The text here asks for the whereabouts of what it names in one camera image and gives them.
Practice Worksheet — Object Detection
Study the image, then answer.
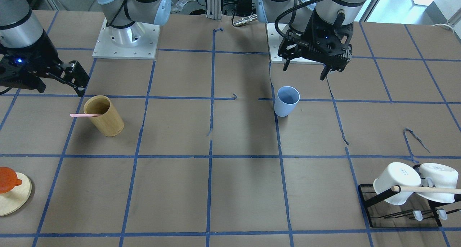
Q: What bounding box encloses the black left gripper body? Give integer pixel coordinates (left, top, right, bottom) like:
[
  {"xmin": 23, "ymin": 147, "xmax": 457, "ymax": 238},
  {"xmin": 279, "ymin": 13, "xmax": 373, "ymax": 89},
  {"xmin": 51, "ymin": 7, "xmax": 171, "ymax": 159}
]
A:
[{"xmin": 278, "ymin": 10, "xmax": 353, "ymax": 72}]

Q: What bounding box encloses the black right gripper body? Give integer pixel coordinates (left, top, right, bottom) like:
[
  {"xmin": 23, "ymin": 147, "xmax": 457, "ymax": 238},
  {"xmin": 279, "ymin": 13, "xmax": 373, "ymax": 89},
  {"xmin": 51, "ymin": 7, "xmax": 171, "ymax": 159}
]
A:
[{"xmin": 1, "ymin": 31, "xmax": 64, "ymax": 93}]

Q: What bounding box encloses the pink chopstick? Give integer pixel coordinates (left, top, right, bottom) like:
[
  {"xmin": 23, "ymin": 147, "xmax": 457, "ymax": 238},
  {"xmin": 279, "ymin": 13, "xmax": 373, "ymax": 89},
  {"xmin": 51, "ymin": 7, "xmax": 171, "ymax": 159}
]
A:
[{"xmin": 70, "ymin": 113, "xmax": 102, "ymax": 117}]

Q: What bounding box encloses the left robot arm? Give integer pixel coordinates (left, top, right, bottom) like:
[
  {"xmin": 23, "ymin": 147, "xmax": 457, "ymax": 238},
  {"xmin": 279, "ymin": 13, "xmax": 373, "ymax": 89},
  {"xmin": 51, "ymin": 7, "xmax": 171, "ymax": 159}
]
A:
[{"xmin": 256, "ymin": 0, "xmax": 367, "ymax": 80}]

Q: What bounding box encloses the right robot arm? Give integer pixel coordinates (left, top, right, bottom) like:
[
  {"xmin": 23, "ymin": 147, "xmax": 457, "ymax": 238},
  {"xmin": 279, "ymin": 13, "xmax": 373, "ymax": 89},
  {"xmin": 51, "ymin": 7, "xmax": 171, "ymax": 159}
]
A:
[{"xmin": 0, "ymin": 0, "xmax": 172, "ymax": 97}]

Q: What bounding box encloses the light blue plastic cup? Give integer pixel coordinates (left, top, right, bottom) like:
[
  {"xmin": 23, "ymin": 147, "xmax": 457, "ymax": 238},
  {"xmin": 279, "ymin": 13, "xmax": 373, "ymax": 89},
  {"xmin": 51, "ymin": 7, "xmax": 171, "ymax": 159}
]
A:
[{"xmin": 274, "ymin": 86, "xmax": 301, "ymax": 117}]

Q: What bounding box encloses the bamboo wooden cup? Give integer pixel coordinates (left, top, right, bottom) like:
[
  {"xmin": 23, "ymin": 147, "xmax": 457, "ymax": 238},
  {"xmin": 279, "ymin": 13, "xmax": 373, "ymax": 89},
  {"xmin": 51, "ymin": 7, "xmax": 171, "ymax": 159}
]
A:
[{"xmin": 83, "ymin": 95, "xmax": 125, "ymax": 137}]

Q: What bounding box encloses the orange cup on stand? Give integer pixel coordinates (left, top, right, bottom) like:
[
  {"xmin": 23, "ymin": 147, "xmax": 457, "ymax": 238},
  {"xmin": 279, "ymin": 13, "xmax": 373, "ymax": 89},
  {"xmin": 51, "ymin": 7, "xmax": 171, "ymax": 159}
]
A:
[{"xmin": 0, "ymin": 167, "xmax": 22, "ymax": 194}]

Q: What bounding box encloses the white mug near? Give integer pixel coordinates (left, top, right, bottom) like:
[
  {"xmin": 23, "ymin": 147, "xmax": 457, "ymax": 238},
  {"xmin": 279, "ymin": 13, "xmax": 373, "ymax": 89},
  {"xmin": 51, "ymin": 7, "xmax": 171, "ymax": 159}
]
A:
[{"xmin": 373, "ymin": 162, "xmax": 421, "ymax": 194}]

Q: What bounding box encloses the white mug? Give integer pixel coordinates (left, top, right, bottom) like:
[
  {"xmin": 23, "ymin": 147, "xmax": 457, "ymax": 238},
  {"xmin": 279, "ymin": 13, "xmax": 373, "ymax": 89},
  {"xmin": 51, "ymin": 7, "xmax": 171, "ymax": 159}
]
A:
[
  {"xmin": 373, "ymin": 162, "xmax": 421, "ymax": 194},
  {"xmin": 417, "ymin": 163, "xmax": 459, "ymax": 204}
]

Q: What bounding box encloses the wooden rack dowel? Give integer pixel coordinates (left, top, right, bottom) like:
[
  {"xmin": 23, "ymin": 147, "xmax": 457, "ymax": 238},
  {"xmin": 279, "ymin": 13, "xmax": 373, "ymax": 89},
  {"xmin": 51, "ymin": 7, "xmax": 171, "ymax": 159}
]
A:
[{"xmin": 390, "ymin": 185, "xmax": 461, "ymax": 194}]

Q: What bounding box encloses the white mug far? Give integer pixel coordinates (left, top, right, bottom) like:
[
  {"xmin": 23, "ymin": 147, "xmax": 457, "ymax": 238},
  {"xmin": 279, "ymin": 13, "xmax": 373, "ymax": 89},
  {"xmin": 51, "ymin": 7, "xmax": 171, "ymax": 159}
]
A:
[{"xmin": 417, "ymin": 163, "xmax": 459, "ymax": 204}]

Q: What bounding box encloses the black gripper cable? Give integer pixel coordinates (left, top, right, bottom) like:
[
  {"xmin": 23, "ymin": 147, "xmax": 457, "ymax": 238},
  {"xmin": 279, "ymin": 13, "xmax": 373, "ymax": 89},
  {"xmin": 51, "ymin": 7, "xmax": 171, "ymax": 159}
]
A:
[{"xmin": 275, "ymin": 0, "xmax": 373, "ymax": 48}]

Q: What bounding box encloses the black wire mug rack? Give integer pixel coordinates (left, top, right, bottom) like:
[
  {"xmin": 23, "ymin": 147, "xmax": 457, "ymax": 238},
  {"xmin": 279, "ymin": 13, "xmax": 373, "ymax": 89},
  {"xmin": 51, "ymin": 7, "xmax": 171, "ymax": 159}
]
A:
[{"xmin": 358, "ymin": 163, "xmax": 460, "ymax": 228}]

